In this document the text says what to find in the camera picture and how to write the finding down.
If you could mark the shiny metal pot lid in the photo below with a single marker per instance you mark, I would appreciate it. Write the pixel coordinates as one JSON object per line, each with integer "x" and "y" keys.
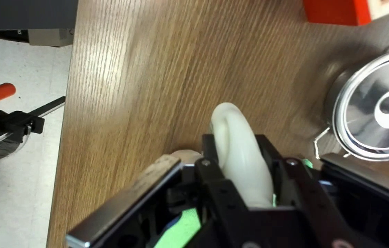
{"x": 364, "y": 115}

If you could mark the dark grey cabinet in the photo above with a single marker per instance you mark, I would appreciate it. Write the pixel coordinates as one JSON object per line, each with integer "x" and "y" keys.
{"x": 24, "y": 15}

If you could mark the green cloth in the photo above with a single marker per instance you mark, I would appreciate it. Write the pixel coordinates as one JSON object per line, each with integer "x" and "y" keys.
{"x": 181, "y": 228}

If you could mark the white plastic bottle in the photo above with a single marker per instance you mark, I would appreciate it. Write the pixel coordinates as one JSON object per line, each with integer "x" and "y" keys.
{"x": 243, "y": 156}

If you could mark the orange bin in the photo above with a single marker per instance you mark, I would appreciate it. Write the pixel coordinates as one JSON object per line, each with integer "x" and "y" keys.
{"x": 337, "y": 11}

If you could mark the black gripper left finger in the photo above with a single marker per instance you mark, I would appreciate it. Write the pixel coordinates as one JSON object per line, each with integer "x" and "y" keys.
{"x": 217, "y": 188}

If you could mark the grey laptop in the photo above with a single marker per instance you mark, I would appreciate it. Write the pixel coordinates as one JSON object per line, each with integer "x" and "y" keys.
{"x": 120, "y": 201}

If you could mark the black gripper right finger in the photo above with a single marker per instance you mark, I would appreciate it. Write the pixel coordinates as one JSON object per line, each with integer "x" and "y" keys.
{"x": 309, "y": 201}

